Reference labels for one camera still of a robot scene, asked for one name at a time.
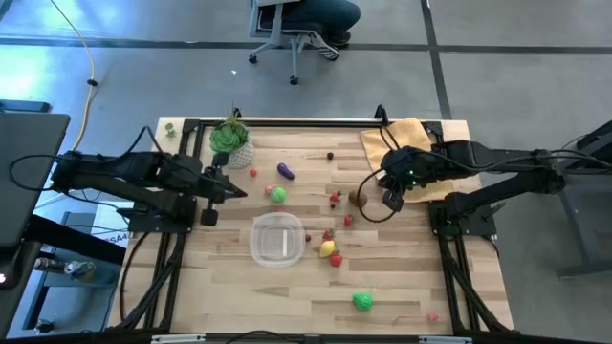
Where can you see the person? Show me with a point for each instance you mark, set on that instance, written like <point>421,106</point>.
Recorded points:
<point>330,14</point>

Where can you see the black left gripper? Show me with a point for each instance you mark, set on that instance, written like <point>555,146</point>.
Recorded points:
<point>212,188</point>

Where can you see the white metal bracket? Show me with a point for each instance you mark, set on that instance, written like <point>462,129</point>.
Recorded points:
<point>177,338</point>
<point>444,340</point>

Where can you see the purple toy eggplant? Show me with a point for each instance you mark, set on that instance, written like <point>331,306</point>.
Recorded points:
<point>285,171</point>

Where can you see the black aluminium table frame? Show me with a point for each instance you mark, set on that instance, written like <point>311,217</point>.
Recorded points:
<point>334,122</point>

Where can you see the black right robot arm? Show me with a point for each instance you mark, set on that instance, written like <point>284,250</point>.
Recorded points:
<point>502,157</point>

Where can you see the black side desk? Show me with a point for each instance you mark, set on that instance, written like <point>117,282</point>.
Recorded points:
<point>597,135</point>

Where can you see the pale green toy lettuce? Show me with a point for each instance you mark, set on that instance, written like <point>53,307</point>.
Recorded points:
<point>278,195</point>

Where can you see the succulent in patterned white pot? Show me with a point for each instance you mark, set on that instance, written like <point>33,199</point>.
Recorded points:
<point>229,138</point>

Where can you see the yellow toy lemon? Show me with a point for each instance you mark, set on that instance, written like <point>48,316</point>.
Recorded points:
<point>327,248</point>

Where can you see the metal clamp tool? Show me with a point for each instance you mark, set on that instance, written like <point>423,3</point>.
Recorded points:
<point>76,269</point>

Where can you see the clear plastic tupperware container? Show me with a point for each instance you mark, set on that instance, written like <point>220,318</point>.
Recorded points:
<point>268,248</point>

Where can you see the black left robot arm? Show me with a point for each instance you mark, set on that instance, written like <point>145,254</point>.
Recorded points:
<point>143,172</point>

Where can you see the small red toy strawberry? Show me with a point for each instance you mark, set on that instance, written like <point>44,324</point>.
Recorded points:
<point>334,197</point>
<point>327,235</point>
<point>348,221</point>

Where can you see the small pink toy vegetable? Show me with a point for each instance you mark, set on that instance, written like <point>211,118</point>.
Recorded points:
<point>268,189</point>
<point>433,316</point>

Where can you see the bright green toy pepper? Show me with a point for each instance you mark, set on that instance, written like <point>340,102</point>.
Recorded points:
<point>362,302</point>

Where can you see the large red toy strawberry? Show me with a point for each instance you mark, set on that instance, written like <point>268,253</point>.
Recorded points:
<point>336,260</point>

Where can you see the white printed label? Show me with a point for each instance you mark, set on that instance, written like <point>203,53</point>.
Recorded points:
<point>107,224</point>

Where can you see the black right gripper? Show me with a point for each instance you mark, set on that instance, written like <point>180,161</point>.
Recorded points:
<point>401,165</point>

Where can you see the dark flat panel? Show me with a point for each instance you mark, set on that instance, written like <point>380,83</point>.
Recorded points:
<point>24,106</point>

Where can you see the orange yellow towel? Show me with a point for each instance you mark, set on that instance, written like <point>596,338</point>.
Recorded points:
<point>411,134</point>

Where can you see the brown toy kiwi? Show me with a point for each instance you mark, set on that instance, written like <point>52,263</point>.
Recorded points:
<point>357,198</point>

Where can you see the black frame clamp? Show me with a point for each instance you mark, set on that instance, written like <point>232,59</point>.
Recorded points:
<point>381,113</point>
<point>237,113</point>

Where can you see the grey office chair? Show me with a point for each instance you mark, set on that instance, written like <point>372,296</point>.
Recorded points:
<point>268,24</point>

